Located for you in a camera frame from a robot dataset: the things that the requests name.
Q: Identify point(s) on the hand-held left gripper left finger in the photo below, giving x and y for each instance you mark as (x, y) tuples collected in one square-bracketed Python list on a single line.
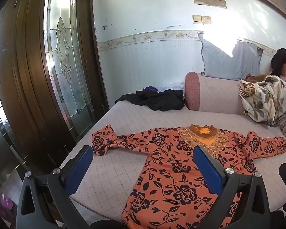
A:
[(78, 169)]

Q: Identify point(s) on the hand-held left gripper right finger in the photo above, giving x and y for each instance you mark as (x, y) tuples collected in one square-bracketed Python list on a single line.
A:
[(206, 169)]

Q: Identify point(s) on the orange floral long-sleeve shirt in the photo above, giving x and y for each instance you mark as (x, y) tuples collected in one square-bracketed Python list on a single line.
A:
[(171, 171)]

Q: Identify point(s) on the black clothes pile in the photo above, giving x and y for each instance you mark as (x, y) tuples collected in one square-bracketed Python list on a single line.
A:
[(157, 100)]

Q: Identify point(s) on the pink quilted sofa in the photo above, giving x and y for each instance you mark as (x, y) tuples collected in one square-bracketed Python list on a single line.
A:
[(212, 93)]

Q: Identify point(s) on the purple plastic object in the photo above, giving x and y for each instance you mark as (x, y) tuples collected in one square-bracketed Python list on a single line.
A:
[(6, 205)]

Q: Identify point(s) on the cream floral blanket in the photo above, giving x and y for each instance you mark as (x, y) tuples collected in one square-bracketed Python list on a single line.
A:
[(264, 100)]

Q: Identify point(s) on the clear plastic bag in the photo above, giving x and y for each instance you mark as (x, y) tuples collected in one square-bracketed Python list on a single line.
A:
[(172, 86)]

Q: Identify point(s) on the dark blue cloth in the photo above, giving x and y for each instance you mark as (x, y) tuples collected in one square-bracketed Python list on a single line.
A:
[(150, 88)]

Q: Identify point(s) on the brown cloth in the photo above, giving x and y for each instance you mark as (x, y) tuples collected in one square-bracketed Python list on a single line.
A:
[(255, 77)]

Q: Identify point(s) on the wooden door with stained glass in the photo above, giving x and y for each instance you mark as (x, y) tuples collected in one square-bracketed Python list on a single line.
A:
[(26, 76)]

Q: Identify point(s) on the grey pillow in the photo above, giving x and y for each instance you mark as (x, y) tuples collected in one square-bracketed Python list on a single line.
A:
[(219, 62)]

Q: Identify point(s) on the black cloth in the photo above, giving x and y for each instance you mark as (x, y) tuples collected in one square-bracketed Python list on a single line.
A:
[(280, 59)]

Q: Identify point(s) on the beige wall switch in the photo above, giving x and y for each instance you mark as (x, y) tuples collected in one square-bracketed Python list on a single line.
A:
[(206, 20), (197, 19)]

